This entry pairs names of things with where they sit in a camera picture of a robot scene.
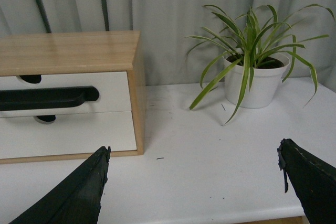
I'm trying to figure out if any grey curtain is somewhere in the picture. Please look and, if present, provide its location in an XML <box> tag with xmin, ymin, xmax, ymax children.
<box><xmin>1</xmin><ymin>0</ymin><xmax>335</xmax><ymax>90</ymax></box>

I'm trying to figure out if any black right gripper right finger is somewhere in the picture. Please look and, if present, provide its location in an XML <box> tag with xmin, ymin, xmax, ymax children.
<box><xmin>277</xmin><ymin>138</ymin><xmax>335</xmax><ymax>223</ymax></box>

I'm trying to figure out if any black drawer handle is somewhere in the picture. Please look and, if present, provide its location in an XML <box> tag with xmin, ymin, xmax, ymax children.
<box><xmin>1</xmin><ymin>86</ymin><xmax>100</xmax><ymax>111</ymax></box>

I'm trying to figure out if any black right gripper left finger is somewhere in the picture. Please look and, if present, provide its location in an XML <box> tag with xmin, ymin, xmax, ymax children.
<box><xmin>11</xmin><ymin>146</ymin><xmax>111</xmax><ymax>223</ymax></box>

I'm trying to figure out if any white plant pot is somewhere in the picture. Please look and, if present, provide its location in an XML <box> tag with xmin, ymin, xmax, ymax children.
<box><xmin>224</xmin><ymin>53</ymin><xmax>290</xmax><ymax>109</ymax></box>

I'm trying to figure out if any white drawer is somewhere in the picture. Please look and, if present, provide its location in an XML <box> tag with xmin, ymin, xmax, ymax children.
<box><xmin>1</xmin><ymin>71</ymin><xmax>131</xmax><ymax>118</ymax></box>
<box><xmin>1</xmin><ymin>112</ymin><xmax>136</xmax><ymax>159</ymax></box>

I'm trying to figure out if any green spider plant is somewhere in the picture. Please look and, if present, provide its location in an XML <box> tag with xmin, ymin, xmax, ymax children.
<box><xmin>189</xmin><ymin>5</ymin><xmax>319</xmax><ymax>116</ymax></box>

